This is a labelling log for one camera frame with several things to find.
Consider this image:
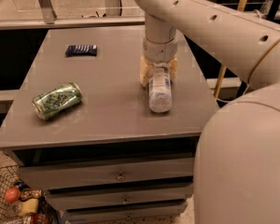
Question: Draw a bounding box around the foam gripper finger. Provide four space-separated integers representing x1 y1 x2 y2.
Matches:
167 57 177 81
140 56 155 87

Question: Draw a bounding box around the clear plastic water bottle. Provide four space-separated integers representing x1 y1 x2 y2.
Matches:
148 63 172 113

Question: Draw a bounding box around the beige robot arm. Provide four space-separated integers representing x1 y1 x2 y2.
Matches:
135 0 280 224

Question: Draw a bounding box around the dark blue snack wrapper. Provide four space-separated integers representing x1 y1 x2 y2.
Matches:
65 45 97 57

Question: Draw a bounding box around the grey drawer cabinet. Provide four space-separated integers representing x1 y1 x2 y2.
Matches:
0 26 217 217

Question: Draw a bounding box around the crushed green soda can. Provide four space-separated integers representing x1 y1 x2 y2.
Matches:
32 82 82 120

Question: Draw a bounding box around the top grey drawer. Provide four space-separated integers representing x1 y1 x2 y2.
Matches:
19 156 194 189

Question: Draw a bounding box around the grey drawer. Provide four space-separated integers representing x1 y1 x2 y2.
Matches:
65 202 187 224
47 182 193 210
19 156 194 189

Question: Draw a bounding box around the bottom grey drawer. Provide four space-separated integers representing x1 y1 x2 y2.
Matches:
65 202 187 224

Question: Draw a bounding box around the middle grey drawer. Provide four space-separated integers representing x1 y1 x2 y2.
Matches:
47 182 193 210

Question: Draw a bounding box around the yellow item in basket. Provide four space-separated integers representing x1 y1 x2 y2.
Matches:
18 199 38 217

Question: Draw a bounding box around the orange round fruit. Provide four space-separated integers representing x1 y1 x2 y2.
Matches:
5 187 21 203

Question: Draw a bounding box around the red item in basket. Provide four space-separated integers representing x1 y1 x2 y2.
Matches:
21 214 50 224

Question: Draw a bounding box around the wooden easel frame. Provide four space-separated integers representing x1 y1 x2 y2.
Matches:
214 0 252 100

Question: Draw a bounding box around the metal railing frame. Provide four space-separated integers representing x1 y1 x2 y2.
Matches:
0 0 280 32

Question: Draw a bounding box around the wire basket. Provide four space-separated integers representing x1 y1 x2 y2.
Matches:
0 165 59 224

